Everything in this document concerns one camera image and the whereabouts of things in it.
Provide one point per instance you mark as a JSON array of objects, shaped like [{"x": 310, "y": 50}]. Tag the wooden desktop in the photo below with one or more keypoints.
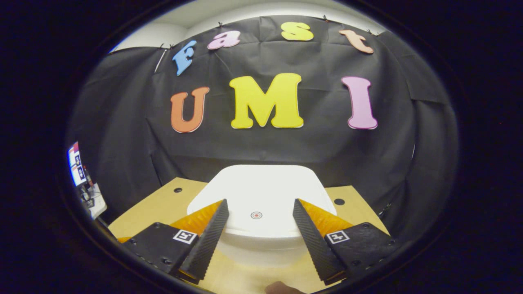
[{"x": 163, "y": 204}]

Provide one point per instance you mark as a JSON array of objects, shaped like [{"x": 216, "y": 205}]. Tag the black backdrop cloth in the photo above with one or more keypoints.
[{"x": 253, "y": 147}]

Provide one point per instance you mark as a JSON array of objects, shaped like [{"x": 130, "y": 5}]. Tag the white side table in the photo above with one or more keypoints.
[{"x": 98, "y": 202}]

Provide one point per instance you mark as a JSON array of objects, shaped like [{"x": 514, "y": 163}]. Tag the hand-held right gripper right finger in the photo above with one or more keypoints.
[{"x": 316, "y": 241}]

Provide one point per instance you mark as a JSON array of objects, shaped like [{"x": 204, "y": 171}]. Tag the row of black cloth clips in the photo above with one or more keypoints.
[{"x": 220, "y": 24}]

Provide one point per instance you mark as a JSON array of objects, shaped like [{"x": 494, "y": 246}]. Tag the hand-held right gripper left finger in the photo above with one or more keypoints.
[{"x": 206, "y": 241}]

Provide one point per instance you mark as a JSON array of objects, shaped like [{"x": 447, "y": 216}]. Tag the white desktop garbage bin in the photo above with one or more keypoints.
[{"x": 261, "y": 188}]

